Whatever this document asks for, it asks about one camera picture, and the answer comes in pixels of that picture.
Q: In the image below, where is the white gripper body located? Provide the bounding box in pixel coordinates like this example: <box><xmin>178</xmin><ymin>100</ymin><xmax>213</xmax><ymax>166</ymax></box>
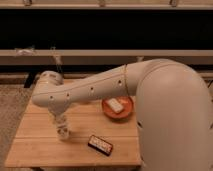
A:
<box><xmin>49</xmin><ymin>106</ymin><xmax>67</xmax><ymax>122</ymax></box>

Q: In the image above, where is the small white bottle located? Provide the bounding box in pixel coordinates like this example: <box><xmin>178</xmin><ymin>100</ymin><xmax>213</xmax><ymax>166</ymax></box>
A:
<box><xmin>54</xmin><ymin>115</ymin><xmax>70</xmax><ymax>140</ymax></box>

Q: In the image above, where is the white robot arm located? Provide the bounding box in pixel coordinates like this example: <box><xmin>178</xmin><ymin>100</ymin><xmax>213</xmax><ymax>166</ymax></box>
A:
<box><xmin>32</xmin><ymin>59</ymin><xmax>213</xmax><ymax>171</ymax></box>

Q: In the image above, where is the wooden table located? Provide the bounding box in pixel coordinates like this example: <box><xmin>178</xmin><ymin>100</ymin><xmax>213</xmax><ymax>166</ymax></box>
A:
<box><xmin>5</xmin><ymin>101</ymin><xmax>140</xmax><ymax>168</ymax></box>

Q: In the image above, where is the black rectangular box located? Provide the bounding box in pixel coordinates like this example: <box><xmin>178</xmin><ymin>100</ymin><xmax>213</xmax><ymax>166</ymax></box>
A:
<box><xmin>88</xmin><ymin>135</ymin><xmax>113</xmax><ymax>156</ymax></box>

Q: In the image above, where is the white sponge block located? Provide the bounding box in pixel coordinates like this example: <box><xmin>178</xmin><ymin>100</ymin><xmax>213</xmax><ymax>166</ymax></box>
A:
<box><xmin>106</xmin><ymin>98</ymin><xmax>124</xmax><ymax>113</ymax></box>

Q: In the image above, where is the orange bowl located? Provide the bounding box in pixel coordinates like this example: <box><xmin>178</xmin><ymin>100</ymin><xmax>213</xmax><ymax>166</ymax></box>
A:
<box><xmin>101</xmin><ymin>96</ymin><xmax>134</xmax><ymax>120</ymax></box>

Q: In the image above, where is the long beige bench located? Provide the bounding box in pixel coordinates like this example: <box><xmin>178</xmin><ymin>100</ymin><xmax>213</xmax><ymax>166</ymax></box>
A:
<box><xmin>0</xmin><ymin>49</ymin><xmax>213</xmax><ymax>66</ymax></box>

